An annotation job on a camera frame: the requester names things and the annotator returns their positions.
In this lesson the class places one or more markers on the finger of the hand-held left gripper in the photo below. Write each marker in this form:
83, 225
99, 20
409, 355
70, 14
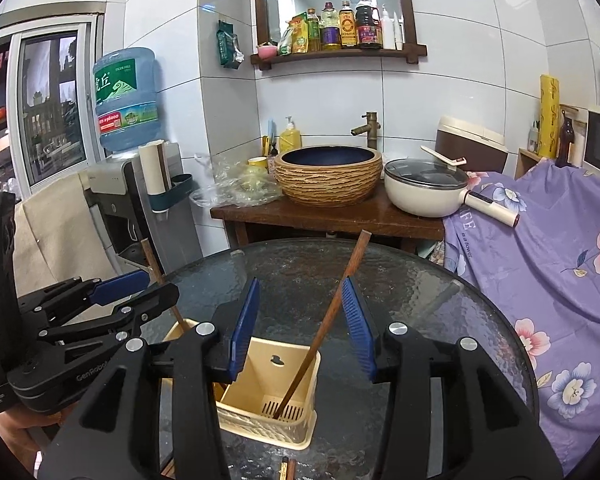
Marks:
147, 304
120, 285

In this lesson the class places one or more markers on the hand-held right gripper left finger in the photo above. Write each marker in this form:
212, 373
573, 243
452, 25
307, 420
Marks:
244, 332

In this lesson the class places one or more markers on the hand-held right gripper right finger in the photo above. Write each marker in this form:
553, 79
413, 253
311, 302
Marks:
357, 332

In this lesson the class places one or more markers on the brown wooden chopstick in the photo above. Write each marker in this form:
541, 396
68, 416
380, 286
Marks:
290, 470
325, 317
152, 267

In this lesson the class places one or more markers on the beige plastic utensil holder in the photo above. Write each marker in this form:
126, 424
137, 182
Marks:
270, 375

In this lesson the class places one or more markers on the beige cloth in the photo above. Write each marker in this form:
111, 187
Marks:
55, 240

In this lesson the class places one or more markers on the white water dispenser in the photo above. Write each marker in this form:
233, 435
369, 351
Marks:
180, 240

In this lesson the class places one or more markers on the wooden washstand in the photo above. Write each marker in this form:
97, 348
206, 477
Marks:
330, 217

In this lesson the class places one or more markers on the beige paper roll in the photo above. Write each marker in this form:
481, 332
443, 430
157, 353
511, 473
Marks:
154, 167

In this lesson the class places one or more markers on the clear plastic bags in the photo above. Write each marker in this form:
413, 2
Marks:
230, 185

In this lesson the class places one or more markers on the woven pattern wash basin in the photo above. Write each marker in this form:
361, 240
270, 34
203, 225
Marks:
327, 185

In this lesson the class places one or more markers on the white pan with glass lid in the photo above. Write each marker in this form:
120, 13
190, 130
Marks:
420, 195

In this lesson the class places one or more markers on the yellow cup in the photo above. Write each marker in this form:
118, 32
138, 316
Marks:
256, 162

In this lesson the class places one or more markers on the glass door cabinet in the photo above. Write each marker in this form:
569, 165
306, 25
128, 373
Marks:
50, 105

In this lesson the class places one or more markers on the blue water jug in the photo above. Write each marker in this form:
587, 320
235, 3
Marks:
127, 100

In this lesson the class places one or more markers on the white rice paddle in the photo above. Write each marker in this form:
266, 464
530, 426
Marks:
440, 155

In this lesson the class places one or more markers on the yellow dish soap bottle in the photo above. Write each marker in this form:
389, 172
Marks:
290, 139

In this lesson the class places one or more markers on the brass faucet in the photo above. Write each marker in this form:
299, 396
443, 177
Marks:
370, 130

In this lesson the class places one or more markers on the purple floral cloth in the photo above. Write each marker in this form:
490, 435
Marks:
555, 260

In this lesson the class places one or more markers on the brown and white rice cooker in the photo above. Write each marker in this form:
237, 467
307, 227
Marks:
472, 145

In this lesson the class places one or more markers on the wooden storage rack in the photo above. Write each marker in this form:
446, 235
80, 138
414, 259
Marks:
526, 162

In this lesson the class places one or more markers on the green packet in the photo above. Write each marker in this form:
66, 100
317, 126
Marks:
227, 45

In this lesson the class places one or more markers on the pink bowl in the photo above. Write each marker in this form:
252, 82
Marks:
267, 51

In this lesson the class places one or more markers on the brown glass bottle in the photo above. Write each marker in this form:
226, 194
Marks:
565, 140

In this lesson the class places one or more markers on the yellow wrap roll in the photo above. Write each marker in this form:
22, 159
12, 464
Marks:
549, 115

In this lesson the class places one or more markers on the yellow seasoning packet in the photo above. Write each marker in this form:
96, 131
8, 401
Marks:
299, 35

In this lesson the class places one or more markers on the white squeeze bottle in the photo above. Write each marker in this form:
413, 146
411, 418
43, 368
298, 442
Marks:
388, 30
399, 32

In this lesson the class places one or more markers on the yellow cap sauce bottle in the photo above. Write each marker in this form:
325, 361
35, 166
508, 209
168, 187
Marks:
313, 32

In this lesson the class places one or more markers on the cooking oil bottle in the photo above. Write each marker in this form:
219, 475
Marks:
331, 30

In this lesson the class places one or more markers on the orange label sauce bottle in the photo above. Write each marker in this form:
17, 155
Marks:
348, 27

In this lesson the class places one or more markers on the dark soy sauce bottle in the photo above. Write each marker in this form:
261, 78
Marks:
369, 25

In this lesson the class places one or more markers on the dark green wall holder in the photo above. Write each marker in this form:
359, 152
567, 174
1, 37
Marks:
172, 195

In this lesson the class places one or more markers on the dark wooden wall shelf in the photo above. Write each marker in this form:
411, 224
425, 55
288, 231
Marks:
330, 56

